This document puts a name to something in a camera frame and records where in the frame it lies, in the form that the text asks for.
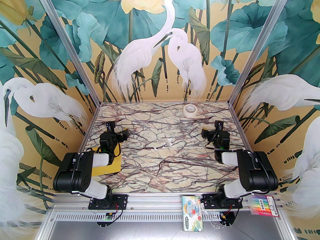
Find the yellow square paper sheet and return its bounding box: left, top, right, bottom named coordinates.
left=86, top=146, right=121, bottom=177

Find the masking tape roll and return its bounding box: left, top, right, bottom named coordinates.
left=183, top=104, right=198, bottom=116

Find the pack of coloured markers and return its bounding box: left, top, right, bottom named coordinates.
left=246, top=193, right=282, bottom=218

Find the cartoon print tissue pack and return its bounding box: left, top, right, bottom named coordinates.
left=180, top=196, right=203, bottom=232

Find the clear plastic bag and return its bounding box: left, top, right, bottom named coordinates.
left=204, top=208, right=222, bottom=231

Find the perforated metal strip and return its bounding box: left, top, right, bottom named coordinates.
left=49, top=211, right=282, bottom=221

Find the aluminium table side rail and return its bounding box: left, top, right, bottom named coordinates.
left=228, top=103, right=253, bottom=151
left=75, top=103, right=102, bottom=157

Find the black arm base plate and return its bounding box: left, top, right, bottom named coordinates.
left=201, top=193, right=243, bottom=210
left=89, top=193, right=128, bottom=211

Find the aluminium frame rail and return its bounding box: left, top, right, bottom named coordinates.
left=47, top=191, right=287, bottom=211

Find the red black power cable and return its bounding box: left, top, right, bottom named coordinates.
left=219, top=204, right=241, bottom=221
left=110, top=201, right=123, bottom=221

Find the black curved bracket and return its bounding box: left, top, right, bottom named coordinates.
left=218, top=209, right=238, bottom=227

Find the aluminium frame post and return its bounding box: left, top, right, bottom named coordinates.
left=32, top=0, right=101, bottom=105
left=229, top=0, right=297, bottom=105

